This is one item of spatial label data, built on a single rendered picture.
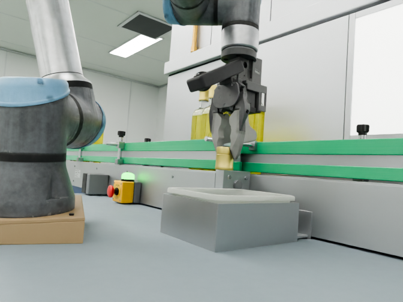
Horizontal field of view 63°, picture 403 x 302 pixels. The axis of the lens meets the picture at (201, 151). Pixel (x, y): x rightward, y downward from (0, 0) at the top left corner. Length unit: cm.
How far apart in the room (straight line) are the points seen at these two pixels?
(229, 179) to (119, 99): 654
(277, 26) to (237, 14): 51
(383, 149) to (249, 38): 33
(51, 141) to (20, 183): 8
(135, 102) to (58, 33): 670
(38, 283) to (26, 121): 27
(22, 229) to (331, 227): 56
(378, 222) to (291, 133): 43
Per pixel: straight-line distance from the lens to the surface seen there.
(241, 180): 85
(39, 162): 59
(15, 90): 60
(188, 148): 95
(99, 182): 137
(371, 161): 72
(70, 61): 76
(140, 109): 747
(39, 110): 59
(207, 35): 149
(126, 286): 39
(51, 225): 57
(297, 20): 113
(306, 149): 79
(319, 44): 104
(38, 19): 79
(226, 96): 64
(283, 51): 111
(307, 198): 76
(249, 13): 69
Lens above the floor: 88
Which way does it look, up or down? 3 degrees up
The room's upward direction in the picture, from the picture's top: 4 degrees clockwise
